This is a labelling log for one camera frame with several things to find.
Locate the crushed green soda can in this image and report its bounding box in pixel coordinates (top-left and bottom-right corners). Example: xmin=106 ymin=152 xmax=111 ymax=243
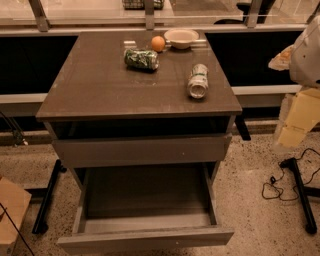
xmin=124 ymin=48 xmax=159 ymax=70

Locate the open middle drawer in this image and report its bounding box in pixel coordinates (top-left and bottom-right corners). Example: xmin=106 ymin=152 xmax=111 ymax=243
xmin=58 ymin=163 xmax=234 ymax=255

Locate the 7up can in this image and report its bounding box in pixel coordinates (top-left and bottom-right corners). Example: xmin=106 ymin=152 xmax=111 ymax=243
xmin=187 ymin=64 xmax=208 ymax=99

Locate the black table leg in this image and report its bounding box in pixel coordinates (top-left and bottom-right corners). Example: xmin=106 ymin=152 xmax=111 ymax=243
xmin=280 ymin=158 xmax=320 ymax=235
xmin=32 ymin=159 xmax=66 ymax=234

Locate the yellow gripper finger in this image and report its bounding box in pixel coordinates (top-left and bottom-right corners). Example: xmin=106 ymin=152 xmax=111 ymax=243
xmin=274 ymin=88 xmax=320 ymax=149

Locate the orange fruit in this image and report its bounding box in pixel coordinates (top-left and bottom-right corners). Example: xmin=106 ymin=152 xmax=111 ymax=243
xmin=151 ymin=36 xmax=166 ymax=52

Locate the grey drawer cabinet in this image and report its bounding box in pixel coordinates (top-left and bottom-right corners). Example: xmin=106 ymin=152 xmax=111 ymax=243
xmin=35 ymin=30 xmax=243 ymax=188

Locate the white bowl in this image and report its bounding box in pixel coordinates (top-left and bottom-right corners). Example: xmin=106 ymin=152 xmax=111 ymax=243
xmin=164 ymin=28 xmax=199 ymax=49

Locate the black office chair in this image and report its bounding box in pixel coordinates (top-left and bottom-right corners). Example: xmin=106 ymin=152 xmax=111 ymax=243
xmin=216 ymin=0 xmax=276 ymax=24

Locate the black cable on floor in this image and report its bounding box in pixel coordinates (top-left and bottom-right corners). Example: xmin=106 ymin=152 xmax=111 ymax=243
xmin=261 ymin=147 xmax=320 ymax=202

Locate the cardboard box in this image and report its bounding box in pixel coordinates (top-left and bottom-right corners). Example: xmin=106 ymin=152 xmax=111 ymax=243
xmin=0 ymin=177 xmax=31 ymax=256

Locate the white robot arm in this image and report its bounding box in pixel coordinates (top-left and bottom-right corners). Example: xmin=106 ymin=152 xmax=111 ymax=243
xmin=268 ymin=15 xmax=320 ymax=149

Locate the black table leg right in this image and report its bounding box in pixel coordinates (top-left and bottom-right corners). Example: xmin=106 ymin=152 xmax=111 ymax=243
xmin=280 ymin=158 xmax=320 ymax=235

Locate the black table leg left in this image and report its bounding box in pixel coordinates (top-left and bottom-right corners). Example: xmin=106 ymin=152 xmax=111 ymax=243
xmin=32 ymin=159 xmax=66 ymax=234

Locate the closed grey top drawer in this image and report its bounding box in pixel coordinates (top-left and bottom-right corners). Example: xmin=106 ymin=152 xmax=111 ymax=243
xmin=53 ymin=134 xmax=231 ymax=168

